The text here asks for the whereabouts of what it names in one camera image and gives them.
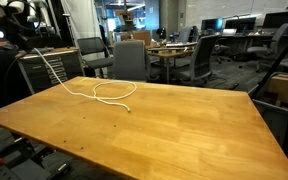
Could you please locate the round wooden table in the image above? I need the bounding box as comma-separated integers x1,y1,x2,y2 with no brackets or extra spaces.
146,42,197,81

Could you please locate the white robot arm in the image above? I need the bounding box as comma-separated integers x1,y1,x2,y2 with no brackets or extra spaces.
0,0,52,51

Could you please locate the cardboard box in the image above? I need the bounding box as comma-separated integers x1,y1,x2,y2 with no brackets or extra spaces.
268,74,288,103

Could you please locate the grey fabric chair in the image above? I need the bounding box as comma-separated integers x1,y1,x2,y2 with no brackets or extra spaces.
113,40,148,81

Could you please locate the white braided cord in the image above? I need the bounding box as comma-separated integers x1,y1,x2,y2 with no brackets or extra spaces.
33,47,139,113

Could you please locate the black mesh chair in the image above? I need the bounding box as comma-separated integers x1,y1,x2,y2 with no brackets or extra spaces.
77,37,113,77

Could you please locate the dark swivel office chair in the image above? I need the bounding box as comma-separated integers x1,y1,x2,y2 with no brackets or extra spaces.
172,35,218,86

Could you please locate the orange black bar clamp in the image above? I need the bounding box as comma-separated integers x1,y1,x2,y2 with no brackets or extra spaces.
0,139,71,180

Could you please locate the black drawer cabinet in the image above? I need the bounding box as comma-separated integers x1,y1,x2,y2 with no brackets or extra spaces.
18,47,84,94

